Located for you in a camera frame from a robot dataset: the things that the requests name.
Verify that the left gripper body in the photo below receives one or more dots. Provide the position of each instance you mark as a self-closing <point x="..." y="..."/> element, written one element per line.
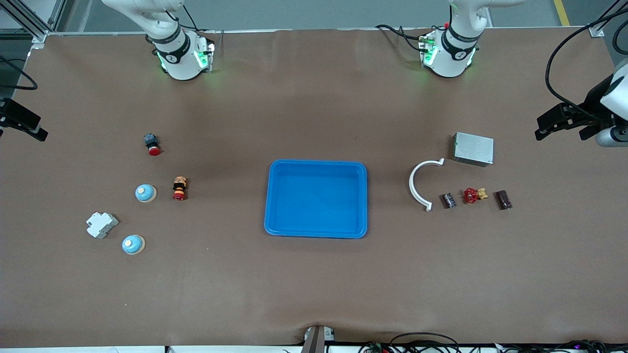
<point x="592" y="105"/>

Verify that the blue plastic tray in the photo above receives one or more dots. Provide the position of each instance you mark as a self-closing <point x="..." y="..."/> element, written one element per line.
<point x="316" y="201"/>

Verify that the red mushroom button black base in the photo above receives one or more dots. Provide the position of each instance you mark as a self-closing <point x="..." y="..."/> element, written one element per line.
<point x="153" y="147"/>

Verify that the dark brown electrolytic capacitor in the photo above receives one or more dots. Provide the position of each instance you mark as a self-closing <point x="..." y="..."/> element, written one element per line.
<point x="503" y="200"/>

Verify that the grey metal box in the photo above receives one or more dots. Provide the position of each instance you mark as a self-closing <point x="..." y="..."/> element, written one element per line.
<point x="473" y="149"/>

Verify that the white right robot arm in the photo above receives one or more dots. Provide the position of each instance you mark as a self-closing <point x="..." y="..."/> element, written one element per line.
<point x="179" y="59"/>

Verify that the black printed electrolytic capacitor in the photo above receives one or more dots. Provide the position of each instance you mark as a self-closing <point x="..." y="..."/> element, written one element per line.
<point x="449" y="200"/>

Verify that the red valve brass fitting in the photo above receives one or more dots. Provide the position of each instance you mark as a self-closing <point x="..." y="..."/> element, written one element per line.
<point x="471" y="196"/>

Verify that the white circuit breaker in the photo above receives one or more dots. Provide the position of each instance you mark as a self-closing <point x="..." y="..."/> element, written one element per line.
<point x="101" y="225"/>

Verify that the white curved plastic clamp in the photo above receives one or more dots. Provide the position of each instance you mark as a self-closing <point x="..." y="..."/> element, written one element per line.
<point x="411" y="185"/>

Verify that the red button yellow orange base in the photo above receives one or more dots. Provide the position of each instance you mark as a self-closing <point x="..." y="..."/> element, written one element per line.
<point x="179" y="189"/>

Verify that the grey metal mount bracket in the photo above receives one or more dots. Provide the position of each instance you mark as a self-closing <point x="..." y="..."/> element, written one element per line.
<point x="316" y="340"/>

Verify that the aluminium frame post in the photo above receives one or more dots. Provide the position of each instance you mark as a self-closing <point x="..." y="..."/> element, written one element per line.
<point x="597" y="31"/>
<point x="39" y="38"/>

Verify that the blue bell cream button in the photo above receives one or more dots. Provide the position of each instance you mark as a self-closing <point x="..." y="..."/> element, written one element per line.
<point x="144" y="194"/>
<point x="131" y="245"/>

